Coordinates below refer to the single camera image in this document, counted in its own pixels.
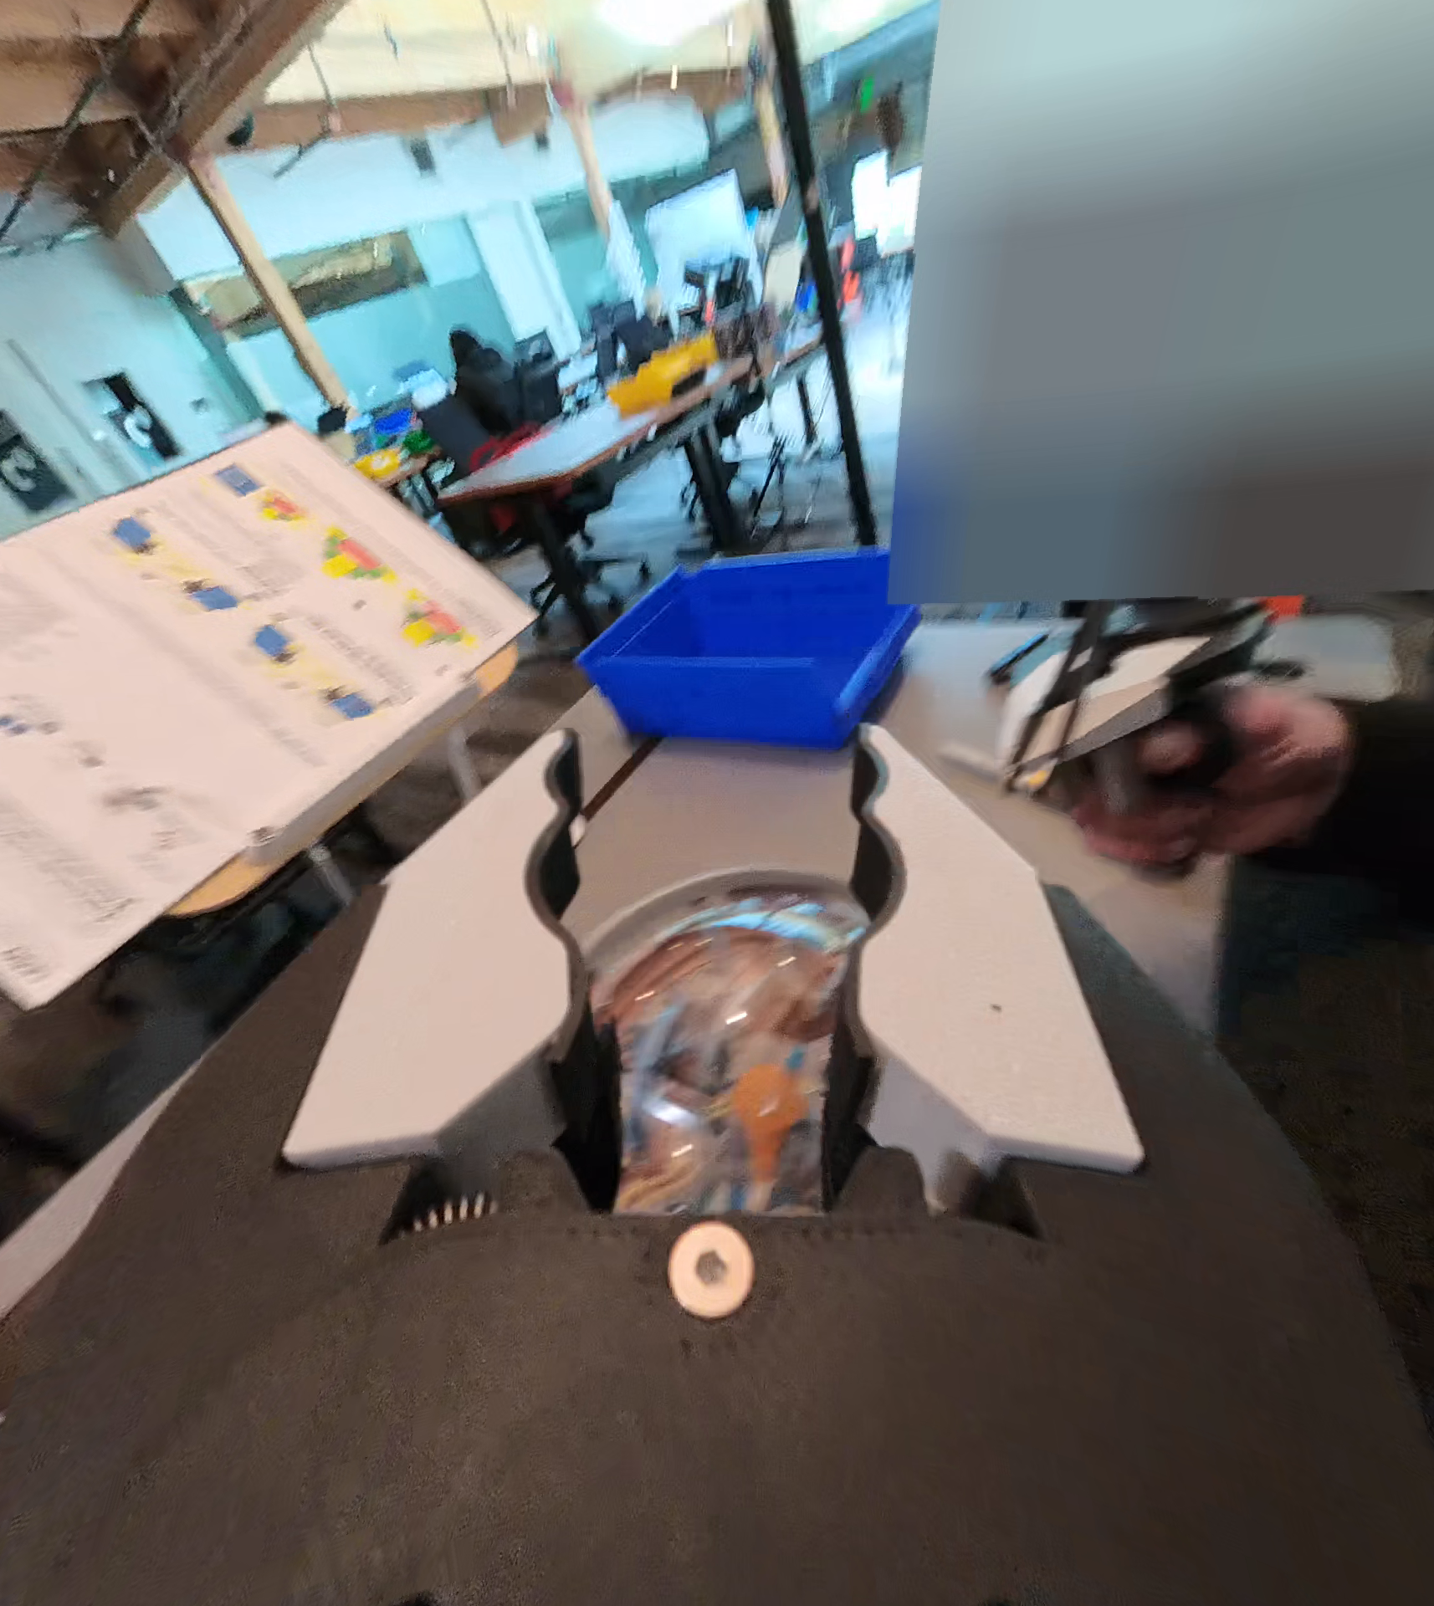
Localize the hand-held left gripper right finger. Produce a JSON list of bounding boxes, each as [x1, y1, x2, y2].
[[847, 723, 1147, 1180]]

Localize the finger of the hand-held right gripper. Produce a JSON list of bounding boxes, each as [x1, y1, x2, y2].
[[1005, 633, 1272, 792]]

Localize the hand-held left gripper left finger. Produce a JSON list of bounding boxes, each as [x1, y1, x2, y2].
[[286, 728, 593, 1176]]

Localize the clear maze ball toy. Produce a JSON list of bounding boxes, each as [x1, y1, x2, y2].
[[587, 870, 875, 1219]]

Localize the person's right forearm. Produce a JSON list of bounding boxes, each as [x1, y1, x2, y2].
[[1289, 697, 1434, 879]]

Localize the person's right hand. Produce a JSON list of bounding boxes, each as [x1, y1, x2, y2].
[[1082, 691, 1352, 873]]

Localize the blue storage bin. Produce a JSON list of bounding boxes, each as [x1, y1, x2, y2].
[[579, 554, 924, 748]]

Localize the printed instruction sheet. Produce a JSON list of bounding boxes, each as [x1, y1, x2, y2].
[[0, 421, 538, 1010]]

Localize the black stand pole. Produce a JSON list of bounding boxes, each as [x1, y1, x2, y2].
[[763, 0, 885, 548]]

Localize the yellow box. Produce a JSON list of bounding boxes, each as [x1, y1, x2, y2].
[[610, 346, 723, 419]]

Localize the long wooden office table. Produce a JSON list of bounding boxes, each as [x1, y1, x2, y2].
[[438, 328, 832, 643]]

